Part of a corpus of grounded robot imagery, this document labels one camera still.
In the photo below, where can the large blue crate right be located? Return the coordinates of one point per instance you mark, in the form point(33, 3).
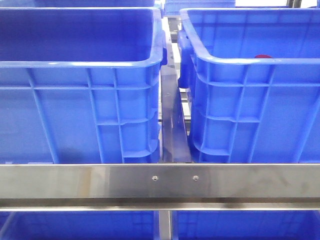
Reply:
point(244, 109)

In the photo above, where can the steel lower vertical post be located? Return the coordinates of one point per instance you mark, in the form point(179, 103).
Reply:
point(165, 225)

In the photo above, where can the stainless steel front rail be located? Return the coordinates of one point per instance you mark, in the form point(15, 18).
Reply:
point(162, 186)

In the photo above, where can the large blue crate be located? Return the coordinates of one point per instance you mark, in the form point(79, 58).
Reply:
point(80, 85)
point(244, 109)

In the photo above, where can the blue crate rear left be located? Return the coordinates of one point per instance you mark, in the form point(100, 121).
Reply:
point(81, 3)

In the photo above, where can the blue crate lower left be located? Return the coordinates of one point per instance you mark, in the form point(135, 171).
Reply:
point(82, 225)

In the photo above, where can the red mushroom push button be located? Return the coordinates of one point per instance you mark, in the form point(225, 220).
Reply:
point(263, 56)

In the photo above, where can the blue crate rear right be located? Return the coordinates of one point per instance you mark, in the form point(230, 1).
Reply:
point(173, 7)

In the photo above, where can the blue crate lower right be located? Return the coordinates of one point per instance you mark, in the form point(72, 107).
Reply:
point(247, 225)

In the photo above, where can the steel centre divider bar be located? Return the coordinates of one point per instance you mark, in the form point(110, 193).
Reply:
point(175, 148)

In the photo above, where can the large blue crate left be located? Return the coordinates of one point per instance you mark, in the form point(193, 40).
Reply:
point(80, 85)

